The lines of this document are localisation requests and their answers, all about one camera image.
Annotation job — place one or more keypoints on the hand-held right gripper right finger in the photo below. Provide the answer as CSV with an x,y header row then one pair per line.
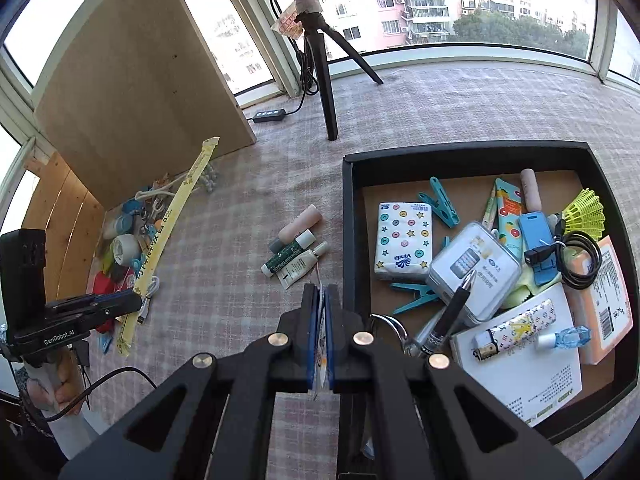
x,y
331,335

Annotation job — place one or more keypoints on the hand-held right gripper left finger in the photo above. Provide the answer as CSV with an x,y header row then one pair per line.
x,y
311,335

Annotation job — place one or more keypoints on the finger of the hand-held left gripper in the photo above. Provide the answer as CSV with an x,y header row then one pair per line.
x,y
107,312
112,297

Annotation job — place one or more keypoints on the small white printed sachet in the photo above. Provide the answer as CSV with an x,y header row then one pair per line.
x,y
321,350

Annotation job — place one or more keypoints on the long yellow paper strip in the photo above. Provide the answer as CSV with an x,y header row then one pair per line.
x,y
170,225

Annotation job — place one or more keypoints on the black pen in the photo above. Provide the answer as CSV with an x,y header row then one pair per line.
x,y
457,305

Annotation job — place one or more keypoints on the silver tin with phone print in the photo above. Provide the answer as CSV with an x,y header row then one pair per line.
x,y
472,265

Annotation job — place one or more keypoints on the teal clothespin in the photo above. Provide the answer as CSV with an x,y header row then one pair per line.
x,y
415,298
442,205
445,243

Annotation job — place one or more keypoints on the patterned lighter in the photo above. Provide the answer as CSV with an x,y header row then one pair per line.
x,y
520,330

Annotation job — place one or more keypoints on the light green cloth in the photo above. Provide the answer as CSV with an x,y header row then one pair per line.
x,y
522,286

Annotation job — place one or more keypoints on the teal tube with fruit print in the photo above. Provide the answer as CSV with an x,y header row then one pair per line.
x,y
507,220

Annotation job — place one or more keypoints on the black tray box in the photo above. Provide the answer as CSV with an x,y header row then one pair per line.
x,y
450,160

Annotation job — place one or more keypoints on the blue phone stand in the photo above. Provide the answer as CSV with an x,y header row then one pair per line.
x,y
535,230

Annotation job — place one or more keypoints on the clear blue bottle white cap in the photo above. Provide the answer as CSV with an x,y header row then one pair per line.
x,y
567,338

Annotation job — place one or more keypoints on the person's left hand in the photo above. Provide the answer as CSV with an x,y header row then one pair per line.
x,y
67,376

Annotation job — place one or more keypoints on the red packet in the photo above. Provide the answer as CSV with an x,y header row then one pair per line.
x,y
107,285

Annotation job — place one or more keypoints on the white tape roll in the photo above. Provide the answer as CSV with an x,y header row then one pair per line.
x,y
122,249

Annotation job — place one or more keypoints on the wooden slatted panel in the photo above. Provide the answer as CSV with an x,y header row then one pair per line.
x,y
55,220

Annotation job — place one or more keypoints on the white cream tube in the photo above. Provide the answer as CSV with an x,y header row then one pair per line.
x,y
300,267

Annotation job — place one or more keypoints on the white jar with blue lid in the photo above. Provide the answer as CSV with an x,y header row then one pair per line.
x,y
115,226

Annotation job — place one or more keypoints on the silver metal clip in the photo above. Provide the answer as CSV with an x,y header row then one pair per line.
x,y
403,331

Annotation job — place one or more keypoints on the dark green tube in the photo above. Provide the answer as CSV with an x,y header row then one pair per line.
x,y
285,257

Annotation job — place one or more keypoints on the pink cosmetic tube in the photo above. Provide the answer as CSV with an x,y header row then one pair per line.
x,y
300,222

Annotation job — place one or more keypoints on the printed tissue pack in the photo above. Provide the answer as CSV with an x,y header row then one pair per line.
x,y
402,240

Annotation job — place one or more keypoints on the white bead cluster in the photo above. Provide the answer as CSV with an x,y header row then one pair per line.
x,y
210,180

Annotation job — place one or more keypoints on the white cardboard box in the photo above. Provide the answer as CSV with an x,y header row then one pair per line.
x,y
530,385

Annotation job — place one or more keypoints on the wooden board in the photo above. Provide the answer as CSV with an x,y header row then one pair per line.
x,y
150,85

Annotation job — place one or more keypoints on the black power strip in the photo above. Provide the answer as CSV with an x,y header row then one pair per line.
x,y
269,115

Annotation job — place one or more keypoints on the pink plaid tablecloth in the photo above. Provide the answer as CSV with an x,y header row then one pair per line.
x,y
450,110

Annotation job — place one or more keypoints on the black tripod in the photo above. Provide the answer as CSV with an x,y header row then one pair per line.
x,y
325,75

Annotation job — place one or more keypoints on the orange and white box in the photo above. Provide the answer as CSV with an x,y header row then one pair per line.
x,y
602,305

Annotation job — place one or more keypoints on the yellow shuttlecock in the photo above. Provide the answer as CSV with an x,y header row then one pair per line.
x,y
587,212

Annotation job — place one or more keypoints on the pink paper tag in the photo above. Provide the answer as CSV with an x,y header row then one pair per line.
x,y
287,22

